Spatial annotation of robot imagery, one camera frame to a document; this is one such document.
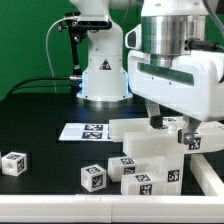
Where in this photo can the white flat chair back panel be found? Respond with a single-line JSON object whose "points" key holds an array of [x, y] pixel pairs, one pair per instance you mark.
{"points": [[85, 132]]}

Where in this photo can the black camera on stand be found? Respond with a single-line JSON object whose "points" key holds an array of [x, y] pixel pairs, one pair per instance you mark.
{"points": [[79, 23]]}

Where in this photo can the white cube nut far left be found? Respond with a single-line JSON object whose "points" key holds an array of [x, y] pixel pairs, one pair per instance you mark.
{"points": [[14, 163]]}

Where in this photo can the white long side bar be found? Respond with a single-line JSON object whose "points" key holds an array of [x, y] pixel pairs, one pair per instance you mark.
{"points": [[163, 143], [118, 127]]}

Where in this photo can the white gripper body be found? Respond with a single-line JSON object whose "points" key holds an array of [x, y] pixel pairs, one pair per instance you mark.
{"points": [[193, 86]]}

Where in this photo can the white L-shaped border fence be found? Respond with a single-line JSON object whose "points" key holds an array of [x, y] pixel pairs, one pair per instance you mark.
{"points": [[208, 208]]}

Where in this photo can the white cube nut with tag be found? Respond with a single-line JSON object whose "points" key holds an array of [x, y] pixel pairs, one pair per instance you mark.
{"points": [[93, 178]]}

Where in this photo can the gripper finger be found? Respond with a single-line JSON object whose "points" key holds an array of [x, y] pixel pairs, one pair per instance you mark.
{"points": [[187, 132], [154, 114]]}

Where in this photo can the white chair seat part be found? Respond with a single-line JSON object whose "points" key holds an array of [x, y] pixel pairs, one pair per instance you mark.
{"points": [[173, 170]]}

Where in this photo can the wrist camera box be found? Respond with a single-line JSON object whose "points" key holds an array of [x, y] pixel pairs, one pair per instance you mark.
{"points": [[133, 39]]}

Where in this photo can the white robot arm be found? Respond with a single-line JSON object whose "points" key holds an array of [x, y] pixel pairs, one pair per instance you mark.
{"points": [[164, 59]]}

